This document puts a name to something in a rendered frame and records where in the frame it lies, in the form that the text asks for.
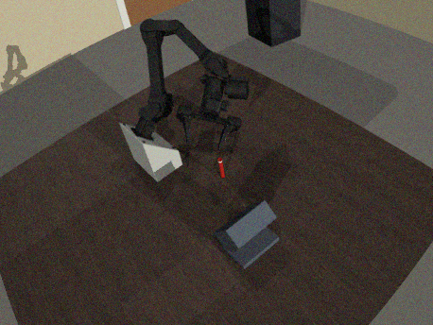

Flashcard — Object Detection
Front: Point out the red peg with white band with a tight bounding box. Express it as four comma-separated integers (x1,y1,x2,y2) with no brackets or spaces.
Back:
217,158,225,178

